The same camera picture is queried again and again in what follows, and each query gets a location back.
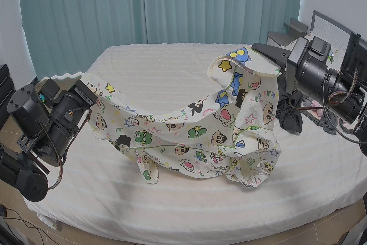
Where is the black cable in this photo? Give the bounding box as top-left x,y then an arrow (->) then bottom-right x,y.
47,108 -> 93,190

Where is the white printed pyjama top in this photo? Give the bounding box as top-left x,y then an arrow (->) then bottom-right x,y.
81,47 -> 283,188

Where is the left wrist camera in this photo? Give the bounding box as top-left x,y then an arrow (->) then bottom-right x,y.
38,78 -> 63,107

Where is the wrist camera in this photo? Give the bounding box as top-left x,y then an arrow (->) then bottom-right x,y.
38,78 -> 63,107
309,36 -> 332,63

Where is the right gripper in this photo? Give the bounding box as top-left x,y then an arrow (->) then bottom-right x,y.
252,37 -> 366,125

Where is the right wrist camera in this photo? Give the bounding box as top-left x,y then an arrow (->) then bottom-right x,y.
309,36 -> 332,63

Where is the blue-green curtain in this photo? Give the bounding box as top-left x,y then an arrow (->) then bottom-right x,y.
19,0 -> 304,81

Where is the black garment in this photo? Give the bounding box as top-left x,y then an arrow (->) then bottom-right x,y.
276,91 -> 303,133

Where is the black chest of drawers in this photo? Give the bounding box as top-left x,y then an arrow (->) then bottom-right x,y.
0,64 -> 16,131

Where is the dark grey garment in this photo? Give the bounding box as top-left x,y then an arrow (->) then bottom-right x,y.
315,110 -> 356,135

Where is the grey bedside table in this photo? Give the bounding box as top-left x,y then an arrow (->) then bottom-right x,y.
267,17 -> 309,51

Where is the bed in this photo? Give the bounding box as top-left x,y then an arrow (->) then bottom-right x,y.
22,10 -> 367,236

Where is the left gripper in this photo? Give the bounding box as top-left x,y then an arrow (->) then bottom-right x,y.
33,80 -> 99,168

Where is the pink garment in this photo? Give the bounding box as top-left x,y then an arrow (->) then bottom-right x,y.
301,101 -> 326,121

